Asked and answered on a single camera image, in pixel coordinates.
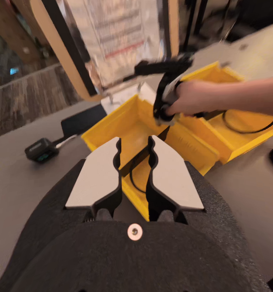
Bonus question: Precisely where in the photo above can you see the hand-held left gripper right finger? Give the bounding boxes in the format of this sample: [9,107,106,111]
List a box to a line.
[146,135,205,222]

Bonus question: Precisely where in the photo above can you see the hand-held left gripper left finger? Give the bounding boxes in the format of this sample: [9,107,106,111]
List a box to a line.
[65,136,123,216]

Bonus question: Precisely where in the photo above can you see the braided black hdmi cable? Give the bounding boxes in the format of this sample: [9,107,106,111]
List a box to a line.
[129,148,150,194]

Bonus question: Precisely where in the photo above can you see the yellow plastic bin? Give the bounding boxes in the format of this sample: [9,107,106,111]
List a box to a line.
[81,94,220,222]
[179,61,273,165]

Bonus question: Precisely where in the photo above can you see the person's right forearm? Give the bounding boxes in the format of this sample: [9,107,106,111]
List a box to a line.
[215,76,273,114]

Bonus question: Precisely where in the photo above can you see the person's right hand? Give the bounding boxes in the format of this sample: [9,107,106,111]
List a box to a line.
[166,80,220,117]

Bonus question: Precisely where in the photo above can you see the black charger block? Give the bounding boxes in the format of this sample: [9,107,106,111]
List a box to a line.
[25,137,60,164]

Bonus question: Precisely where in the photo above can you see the wooden display board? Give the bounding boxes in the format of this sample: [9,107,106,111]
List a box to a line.
[29,0,180,102]

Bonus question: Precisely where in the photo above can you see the white charger cable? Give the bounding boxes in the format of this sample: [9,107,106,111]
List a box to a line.
[55,134,78,149]

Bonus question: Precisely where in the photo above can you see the black cable loop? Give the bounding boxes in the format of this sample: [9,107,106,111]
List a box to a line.
[222,109,273,134]

